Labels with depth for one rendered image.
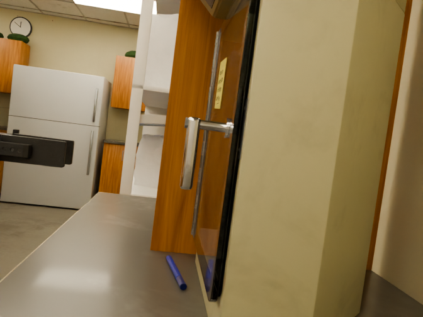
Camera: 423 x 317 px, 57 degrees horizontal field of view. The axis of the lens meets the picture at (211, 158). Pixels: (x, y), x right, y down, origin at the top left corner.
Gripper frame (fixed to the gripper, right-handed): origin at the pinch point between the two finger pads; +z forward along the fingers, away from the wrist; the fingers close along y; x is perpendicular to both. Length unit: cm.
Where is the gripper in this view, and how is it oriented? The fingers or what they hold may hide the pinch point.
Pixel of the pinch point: (39, 150)
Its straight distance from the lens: 50.3
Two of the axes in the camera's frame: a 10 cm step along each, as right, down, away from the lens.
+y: -1.1, -0.8, 9.9
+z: 9.9, 1.2, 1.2
